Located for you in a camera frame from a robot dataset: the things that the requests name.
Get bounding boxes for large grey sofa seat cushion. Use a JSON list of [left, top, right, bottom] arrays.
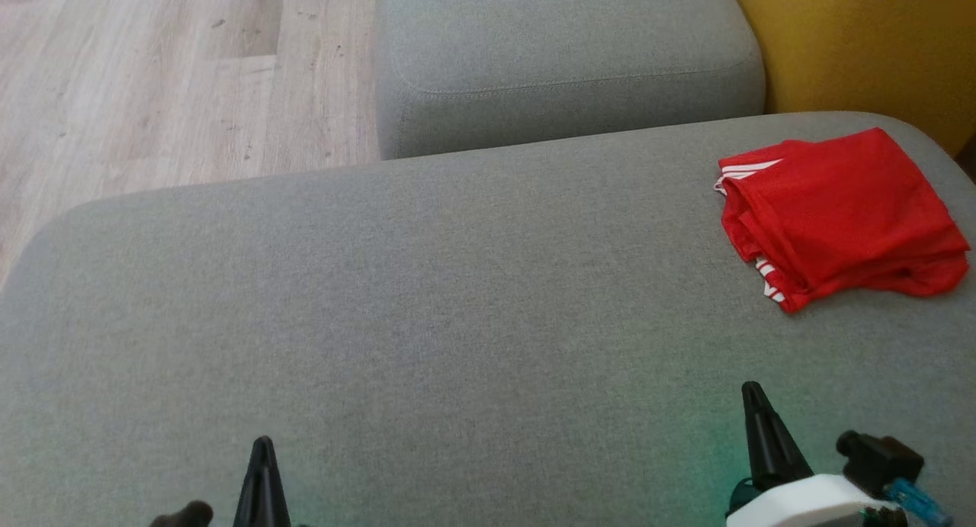
[[0, 111, 976, 527]]

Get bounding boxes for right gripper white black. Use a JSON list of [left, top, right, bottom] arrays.
[[724, 381, 908, 527]]

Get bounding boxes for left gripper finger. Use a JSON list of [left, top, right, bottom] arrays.
[[263, 435, 293, 527], [233, 435, 265, 527]]

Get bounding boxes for large yellow sofa back cushion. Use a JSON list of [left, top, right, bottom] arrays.
[[724, 0, 976, 159]]

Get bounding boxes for blue cable connector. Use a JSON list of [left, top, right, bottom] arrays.
[[884, 477, 954, 527]]

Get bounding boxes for red mesh shorts white stripes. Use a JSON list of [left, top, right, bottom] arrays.
[[714, 127, 971, 315]]

